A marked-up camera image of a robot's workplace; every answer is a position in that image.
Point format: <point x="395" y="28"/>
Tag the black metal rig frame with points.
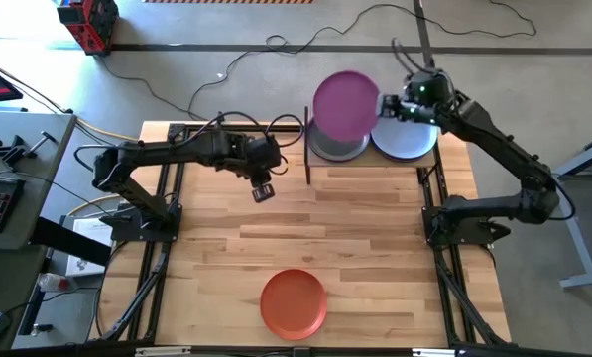
<point x="179" y="178"/>

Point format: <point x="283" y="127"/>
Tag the white paper manual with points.
<point x="89" y="229"/>

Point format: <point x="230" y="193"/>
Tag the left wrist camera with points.
<point x="265" y="150"/>

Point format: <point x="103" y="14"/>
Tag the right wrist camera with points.
<point x="427" y="86"/>

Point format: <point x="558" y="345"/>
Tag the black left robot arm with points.
<point x="176" y="149"/>

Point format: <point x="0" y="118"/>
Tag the black bench clamp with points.
<point x="8" y="149"/>

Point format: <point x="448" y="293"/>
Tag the clear plastic bottle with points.
<point x="55" y="282"/>

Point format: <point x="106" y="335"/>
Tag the orange plate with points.
<point x="293" y="305"/>

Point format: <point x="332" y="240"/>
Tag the pink plate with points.
<point x="345" y="106"/>

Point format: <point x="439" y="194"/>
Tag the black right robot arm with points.
<point x="499" y="144"/>

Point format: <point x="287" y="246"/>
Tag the red black tool box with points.
<point x="89" y="25"/>

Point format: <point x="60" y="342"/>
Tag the grey table leg frame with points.
<point x="580" y="248"/>

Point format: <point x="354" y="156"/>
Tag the silver aluminium bracket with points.
<point x="432" y="353"/>
<point x="162" y="352"/>

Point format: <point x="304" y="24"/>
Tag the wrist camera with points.
<point x="427" y="86"/>
<point x="265" y="150"/>

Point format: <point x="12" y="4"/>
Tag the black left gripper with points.
<point x="260" y="174"/>

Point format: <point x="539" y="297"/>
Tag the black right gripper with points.
<point x="419" y="113"/>

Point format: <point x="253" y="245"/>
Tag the black flat bar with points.
<point x="67" y="240"/>

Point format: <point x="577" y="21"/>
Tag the light blue plate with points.
<point x="404" y="139"/>

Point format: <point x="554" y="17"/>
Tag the grey desk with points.
<point x="37" y="188"/>

